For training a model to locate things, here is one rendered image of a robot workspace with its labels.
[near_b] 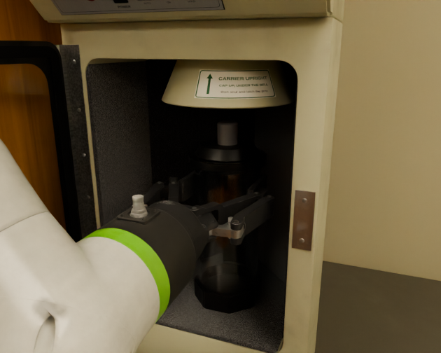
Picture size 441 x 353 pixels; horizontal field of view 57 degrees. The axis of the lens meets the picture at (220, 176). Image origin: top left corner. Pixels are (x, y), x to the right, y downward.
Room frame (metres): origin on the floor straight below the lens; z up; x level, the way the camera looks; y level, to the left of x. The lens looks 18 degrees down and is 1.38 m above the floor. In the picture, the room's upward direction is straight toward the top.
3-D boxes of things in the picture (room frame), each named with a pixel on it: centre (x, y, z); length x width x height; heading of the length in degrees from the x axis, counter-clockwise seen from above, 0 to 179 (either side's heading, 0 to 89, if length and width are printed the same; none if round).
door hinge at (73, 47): (0.51, 0.18, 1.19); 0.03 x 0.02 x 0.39; 69
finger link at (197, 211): (0.45, -0.01, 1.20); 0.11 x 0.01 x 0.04; 131
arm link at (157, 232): (0.33, 0.07, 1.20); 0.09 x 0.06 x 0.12; 69
